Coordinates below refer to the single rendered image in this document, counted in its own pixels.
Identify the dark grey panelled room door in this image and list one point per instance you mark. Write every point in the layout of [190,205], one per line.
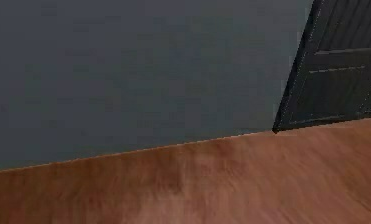
[336,83]

